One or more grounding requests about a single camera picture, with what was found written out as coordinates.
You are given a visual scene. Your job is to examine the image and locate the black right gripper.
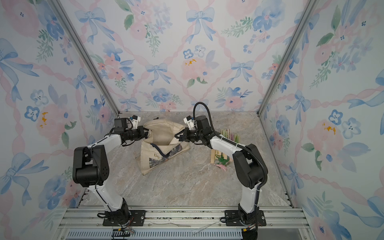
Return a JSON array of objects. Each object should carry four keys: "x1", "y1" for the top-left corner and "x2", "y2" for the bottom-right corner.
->
[{"x1": 176, "y1": 127, "x2": 205, "y2": 142}]

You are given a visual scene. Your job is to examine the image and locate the white red printed fan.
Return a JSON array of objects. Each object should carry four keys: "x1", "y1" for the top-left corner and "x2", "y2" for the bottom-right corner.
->
[{"x1": 210, "y1": 150, "x2": 216, "y2": 164}]

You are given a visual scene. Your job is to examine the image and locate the beige tote bag navy handles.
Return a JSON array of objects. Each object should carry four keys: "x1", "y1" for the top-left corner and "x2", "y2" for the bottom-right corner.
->
[{"x1": 137, "y1": 119, "x2": 190, "y2": 175}]

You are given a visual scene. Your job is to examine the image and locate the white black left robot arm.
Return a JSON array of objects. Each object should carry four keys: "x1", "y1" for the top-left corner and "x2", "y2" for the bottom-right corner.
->
[{"x1": 73, "y1": 115, "x2": 149, "y2": 226}]

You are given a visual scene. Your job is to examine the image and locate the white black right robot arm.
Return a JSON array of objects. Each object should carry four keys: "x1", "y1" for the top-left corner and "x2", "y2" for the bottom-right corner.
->
[{"x1": 175, "y1": 116, "x2": 268, "y2": 226}]

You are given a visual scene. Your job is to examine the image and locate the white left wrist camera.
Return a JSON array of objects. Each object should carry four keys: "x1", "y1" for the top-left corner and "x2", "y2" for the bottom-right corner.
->
[{"x1": 129, "y1": 115, "x2": 141, "y2": 129}]

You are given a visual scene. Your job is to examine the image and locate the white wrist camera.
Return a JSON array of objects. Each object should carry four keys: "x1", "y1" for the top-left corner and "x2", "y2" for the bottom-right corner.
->
[
  {"x1": 129, "y1": 115, "x2": 141, "y2": 129},
  {"x1": 184, "y1": 116, "x2": 196, "y2": 130}
]

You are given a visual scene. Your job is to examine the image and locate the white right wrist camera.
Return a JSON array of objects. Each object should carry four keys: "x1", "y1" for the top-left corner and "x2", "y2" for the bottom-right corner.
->
[{"x1": 184, "y1": 116, "x2": 196, "y2": 130}]

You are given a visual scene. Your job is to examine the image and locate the black corrugated cable conduit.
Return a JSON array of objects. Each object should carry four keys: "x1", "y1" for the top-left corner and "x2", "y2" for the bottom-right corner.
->
[{"x1": 192, "y1": 101, "x2": 269, "y2": 240}]

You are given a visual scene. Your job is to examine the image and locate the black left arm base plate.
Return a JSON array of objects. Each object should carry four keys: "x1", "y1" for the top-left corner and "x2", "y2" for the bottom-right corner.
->
[{"x1": 103, "y1": 210, "x2": 147, "y2": 227}]

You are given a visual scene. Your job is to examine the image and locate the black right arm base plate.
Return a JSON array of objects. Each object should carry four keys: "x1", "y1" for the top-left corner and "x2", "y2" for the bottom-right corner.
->
[{"x1": 220, "y1": 209, "x2": 267, "y2": 228}]

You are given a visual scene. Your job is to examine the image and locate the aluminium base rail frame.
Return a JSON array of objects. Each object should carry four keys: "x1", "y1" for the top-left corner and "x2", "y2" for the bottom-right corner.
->
[{"x1": 53, "y1": 206, "x2": 315, "y2": 240}]

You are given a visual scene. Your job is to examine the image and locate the aluminium corner post left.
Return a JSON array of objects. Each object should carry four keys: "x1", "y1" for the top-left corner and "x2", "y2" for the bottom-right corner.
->
[{"x1": 48, "y1": 0, "x2": 120, "y2": 116}]

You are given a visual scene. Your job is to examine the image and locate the aluminium corner post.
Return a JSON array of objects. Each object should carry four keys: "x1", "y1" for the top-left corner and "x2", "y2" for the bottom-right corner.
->
[
  {"x1": 257, "y1": 0, "x2": 318, "y2": 117},
  {"x1": 48, "y1": 0, "x2": 120, "y2": 116}
]

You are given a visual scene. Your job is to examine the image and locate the aluminium corner post right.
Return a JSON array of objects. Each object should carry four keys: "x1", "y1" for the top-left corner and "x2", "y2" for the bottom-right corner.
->
[{"x1": 257, "y1": 0, "x2": 318, "y2": 117}]

